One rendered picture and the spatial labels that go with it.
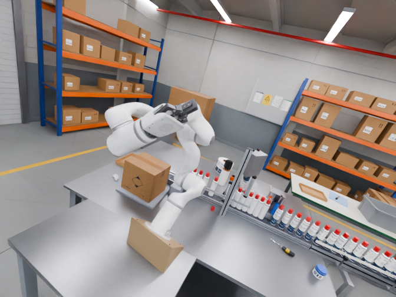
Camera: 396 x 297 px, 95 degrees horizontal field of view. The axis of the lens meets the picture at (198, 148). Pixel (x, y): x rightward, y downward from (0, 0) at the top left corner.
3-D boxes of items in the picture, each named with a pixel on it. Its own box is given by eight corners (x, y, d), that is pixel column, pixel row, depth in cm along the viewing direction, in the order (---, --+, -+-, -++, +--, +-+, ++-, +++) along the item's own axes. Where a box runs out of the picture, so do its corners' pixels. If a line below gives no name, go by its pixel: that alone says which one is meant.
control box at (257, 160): (258, 175, 152) (268, 155, 145) (246, 177, 141) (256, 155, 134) (250, 168, 159) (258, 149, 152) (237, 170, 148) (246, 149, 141)
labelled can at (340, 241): (337, 253, 153) (352, 236, 145) (335, 254, 150) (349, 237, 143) (332, 247, 157) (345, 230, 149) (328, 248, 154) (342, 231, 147)
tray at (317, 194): (322, 193, 274) (323, 191, 273) (326, 202, 253) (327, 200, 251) (298, 184, 282) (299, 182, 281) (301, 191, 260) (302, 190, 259)
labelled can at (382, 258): (370, 265, 150) (386, 248, 143) (378, 271, 146) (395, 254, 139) (368, 267, 148) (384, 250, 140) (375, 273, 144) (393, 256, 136)
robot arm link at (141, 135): (154, 147, 62) (161, 143, 61) (134, 138, 55) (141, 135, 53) (151, 125, 65) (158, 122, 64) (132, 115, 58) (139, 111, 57)
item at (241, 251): (300, 200, 235) (301, 198, 234) (352, 346, 99) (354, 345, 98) (160, 141, 279) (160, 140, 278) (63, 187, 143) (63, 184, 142)
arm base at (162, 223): (174, 241, 116) (190, 215, 122) (162, 239, 100) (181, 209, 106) (152, 225, 124) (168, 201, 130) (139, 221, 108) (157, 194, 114)
